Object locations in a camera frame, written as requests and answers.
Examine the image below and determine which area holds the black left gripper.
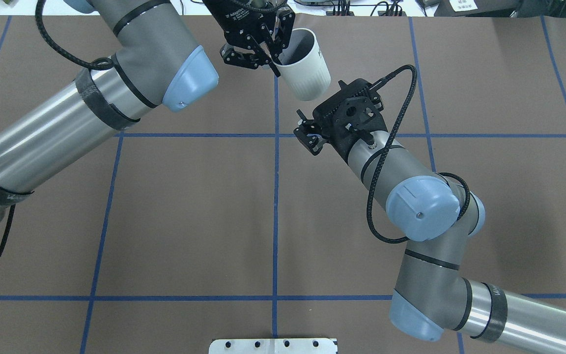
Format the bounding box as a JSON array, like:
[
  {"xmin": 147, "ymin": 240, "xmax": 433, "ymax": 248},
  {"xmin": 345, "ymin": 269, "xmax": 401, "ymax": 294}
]
[{"xmin": 203, "ymin": 0, "xmax": 296, "ymax": 78}]

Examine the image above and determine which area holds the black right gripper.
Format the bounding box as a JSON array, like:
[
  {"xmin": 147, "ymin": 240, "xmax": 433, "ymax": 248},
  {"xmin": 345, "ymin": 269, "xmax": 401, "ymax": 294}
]
[{"xmin": 293, "ymin": 106, "xmax": 359, "ymax": 163}]

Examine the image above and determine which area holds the white mug with handle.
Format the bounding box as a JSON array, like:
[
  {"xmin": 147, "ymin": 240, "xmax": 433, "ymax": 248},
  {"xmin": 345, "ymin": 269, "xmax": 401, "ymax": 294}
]
[{"xmin": 275, "ymin": 28, "xmax": 332, "ymax": 102}]

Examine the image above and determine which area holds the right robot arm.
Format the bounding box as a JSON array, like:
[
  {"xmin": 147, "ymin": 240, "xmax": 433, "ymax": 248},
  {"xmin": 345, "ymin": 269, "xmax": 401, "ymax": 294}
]
[{"xmin": 294, "ymin": 104, "xmax": 566, "ymax": 354}]

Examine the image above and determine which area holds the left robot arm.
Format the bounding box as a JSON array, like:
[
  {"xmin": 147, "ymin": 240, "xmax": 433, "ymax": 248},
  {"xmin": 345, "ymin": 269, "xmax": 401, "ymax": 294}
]
[{"xmin": 0, "ymin": 0, "xmax": 219, "ymax": 222}]

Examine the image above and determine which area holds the white metal stand base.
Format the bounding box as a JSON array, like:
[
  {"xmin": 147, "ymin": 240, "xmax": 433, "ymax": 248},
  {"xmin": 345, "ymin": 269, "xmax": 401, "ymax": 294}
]
[{"xmin": 208, "ymin": 338, "xmax": 339, "ymax": 354}]

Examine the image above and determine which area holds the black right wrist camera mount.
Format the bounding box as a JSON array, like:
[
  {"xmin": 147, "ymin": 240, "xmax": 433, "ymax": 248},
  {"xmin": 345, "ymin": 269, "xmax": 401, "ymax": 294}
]
[{"xmin": 312, "ymin": 78, "xmax": 387, "ymax": 155}]

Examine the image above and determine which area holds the black braided right cable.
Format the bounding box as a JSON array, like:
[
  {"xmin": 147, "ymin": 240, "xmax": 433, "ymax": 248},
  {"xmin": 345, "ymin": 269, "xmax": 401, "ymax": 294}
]
[{"xmin": 366, "ymin": 65, "xmax": 471, "ymax": 244}]

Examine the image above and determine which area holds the black braided cable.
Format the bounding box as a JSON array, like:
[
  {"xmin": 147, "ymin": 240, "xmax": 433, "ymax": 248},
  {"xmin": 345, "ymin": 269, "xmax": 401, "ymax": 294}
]
[
  {"xmin": 366, "ymin": 65, "xmax": 471, "ymax": 244},
  {"xmin": 0, "ymin": 0, "xmax": 114, "ymax": 288}
]

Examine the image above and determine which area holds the black braided left cable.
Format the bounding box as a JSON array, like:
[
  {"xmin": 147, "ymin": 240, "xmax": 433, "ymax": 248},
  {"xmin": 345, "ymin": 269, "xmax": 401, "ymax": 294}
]
[{"xmin": 0, "ymin": 0, "xmax": 114, "ymax": 288}]

